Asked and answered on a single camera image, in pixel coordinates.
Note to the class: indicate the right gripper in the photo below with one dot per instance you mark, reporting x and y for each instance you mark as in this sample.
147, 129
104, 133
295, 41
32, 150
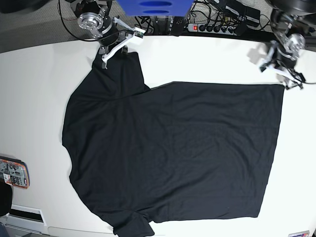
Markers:
109, 34

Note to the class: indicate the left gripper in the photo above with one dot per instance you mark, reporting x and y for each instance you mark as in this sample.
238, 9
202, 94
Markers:
285, 60

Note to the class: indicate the black T-shirt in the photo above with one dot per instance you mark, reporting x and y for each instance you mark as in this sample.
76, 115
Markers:
178, 152

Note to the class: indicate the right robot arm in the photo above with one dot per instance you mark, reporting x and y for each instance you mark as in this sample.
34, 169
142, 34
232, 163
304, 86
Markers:
94, 16

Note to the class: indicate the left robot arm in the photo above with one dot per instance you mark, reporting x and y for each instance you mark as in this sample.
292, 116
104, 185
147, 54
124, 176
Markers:
289, 44

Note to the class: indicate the blue plastic box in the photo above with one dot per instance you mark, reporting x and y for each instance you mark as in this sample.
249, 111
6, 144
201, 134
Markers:
155, 7

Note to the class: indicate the black remote control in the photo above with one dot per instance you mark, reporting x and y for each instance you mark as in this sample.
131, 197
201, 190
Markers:
177, 26

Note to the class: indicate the black power adapter box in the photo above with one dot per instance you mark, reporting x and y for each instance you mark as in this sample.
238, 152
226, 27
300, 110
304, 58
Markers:
247, 14

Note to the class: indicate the white power strip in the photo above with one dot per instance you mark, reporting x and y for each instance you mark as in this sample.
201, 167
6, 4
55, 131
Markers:
210, 29

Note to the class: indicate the sticker label card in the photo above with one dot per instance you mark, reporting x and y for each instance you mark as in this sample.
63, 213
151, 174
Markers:
300, 234

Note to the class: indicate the black chair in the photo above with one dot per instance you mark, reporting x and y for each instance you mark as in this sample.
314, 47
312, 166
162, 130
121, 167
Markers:
6, 194

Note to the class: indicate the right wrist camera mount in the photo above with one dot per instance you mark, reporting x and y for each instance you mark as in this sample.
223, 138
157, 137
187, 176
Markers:
127, 35

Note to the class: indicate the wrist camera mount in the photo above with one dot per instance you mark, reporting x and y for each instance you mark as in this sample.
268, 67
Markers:
127, 35
270, 63

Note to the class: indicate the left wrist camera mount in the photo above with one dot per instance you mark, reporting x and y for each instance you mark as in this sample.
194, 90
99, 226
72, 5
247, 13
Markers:
270, 63

